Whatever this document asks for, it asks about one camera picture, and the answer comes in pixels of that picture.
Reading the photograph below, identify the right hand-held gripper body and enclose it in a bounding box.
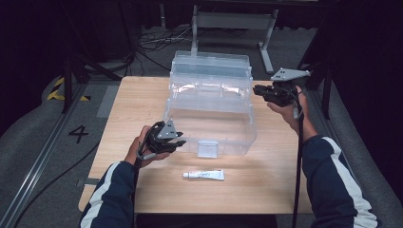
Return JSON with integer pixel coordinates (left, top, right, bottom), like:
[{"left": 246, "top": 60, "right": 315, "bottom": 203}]
[{"left": 266, "top": 66, "right": 312, "bottom": 108}]

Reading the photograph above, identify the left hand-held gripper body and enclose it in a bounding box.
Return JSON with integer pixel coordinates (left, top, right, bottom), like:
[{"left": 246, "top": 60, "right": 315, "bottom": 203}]
[{"left": 145, "top": 119, "right": 179, "bottom": 155}]

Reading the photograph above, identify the clear plastic storage box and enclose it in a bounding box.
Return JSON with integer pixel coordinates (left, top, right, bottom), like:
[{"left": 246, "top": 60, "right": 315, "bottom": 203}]
[{"left": 163, "top": 49, "right": 258, "bottom": 159}]

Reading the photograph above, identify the white ointment tube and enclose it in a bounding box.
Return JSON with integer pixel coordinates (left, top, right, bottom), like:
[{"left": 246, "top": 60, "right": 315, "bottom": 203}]
[{"left": 182, "top": 169, "right": 225, "bottom": 181}]

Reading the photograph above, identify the person's right hand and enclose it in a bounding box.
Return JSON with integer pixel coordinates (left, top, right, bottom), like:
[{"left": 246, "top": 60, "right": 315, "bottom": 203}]
[{"left": 266, "top": 85, "right": 316, "bottom": 133}]

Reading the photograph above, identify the person's left hand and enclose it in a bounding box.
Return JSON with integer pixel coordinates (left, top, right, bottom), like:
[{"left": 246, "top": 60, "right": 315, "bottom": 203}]
[{"left": 124, "top": 125, "right": 172, "bottom": 169}]

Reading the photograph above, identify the grey metal stand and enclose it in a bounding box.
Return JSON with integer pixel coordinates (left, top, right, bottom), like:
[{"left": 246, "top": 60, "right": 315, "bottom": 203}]
[{"left": 188, "top": 4, "right": 279, "bottom": 74}]

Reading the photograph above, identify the yellow and black floor tape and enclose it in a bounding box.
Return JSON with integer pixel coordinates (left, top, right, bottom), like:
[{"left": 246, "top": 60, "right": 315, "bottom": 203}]
[{"left": 47, "top": 76, "right": 92, "bottom": 103}]

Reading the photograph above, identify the metal floor rail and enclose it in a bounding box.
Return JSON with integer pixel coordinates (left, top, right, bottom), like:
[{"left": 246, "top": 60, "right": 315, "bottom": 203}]
[
  {"left": 0, "top": 84, "right": 89, "bottom": 228},
  {"left": 308, "top": 89, "right": 381, "bottom": 228}
]

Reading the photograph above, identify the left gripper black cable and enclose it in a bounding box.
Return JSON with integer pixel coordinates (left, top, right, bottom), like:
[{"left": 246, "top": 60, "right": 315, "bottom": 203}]
[{"left": 131, "top": 124, "right": 160, "bottom": 228}]

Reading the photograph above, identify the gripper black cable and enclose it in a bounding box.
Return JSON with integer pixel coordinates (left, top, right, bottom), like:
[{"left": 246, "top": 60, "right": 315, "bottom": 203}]
[
  {"left": 284, "top": 86, "right": 307, "bottom": 228},
  {"left": 131, "top": 124, "right": 160, "bottom": 228}
]

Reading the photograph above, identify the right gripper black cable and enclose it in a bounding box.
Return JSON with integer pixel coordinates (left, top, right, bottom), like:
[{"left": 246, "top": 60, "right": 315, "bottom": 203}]
[{"left": 284, "top": 86, "right": 307, "bottom": 228}]

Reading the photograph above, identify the bundle of floor cables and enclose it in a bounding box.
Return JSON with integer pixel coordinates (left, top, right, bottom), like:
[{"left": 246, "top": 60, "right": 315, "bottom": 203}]
[{"left": 136, "top": 27, "right": 194, "bottom": 72}]

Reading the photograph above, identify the black floor cable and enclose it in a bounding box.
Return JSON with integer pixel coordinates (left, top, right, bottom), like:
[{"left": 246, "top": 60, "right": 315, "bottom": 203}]
[{"left": 12, "top": 142, "right": 103, "bottom": 228}]

